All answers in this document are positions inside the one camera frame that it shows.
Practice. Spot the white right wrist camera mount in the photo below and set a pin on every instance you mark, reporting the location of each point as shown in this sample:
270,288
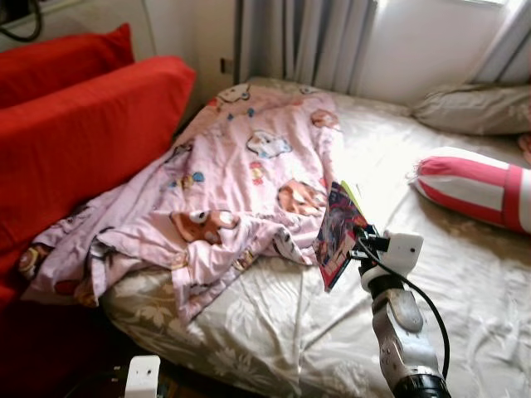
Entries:
402,251

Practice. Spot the tan beige pillow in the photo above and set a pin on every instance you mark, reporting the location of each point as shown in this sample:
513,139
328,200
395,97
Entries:
477,108

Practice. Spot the pink cartoon print blanket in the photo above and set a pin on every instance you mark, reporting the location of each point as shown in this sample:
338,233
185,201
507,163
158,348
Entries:
224,182

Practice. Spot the large red cushion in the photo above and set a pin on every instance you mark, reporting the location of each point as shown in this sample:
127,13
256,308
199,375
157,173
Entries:
83,141

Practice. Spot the colourful picture book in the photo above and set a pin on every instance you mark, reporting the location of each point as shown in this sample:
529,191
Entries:
338,236

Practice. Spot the small red cushion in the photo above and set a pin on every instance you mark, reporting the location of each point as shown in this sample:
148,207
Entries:
58,70

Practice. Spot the grey striped curtain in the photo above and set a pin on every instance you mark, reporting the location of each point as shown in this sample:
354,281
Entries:
510,54
307,41

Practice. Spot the red sofa base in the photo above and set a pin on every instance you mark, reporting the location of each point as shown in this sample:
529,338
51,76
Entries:
41,348

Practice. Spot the red white blue bolster pillow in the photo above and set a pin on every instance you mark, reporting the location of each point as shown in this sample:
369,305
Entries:
473,186

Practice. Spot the small pink fabric item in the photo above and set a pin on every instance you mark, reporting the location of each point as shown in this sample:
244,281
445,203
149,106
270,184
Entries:
525,148

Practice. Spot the beige satin bed sheet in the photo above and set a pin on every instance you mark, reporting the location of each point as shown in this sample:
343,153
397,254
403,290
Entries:
465,274

